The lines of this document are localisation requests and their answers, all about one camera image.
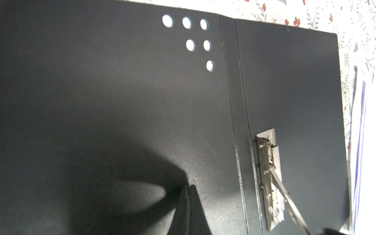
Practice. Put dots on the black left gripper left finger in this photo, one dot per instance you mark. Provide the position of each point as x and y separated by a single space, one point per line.
189 217

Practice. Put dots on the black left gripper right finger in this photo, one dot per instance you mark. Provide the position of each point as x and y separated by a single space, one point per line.
328 231

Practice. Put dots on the printed paper sheet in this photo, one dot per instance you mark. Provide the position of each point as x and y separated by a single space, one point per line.
363 157

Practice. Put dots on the blue folder with black inside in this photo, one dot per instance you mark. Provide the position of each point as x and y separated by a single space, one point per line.
110 108

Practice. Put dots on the metal folder clip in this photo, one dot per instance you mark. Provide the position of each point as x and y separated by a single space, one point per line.
275 195

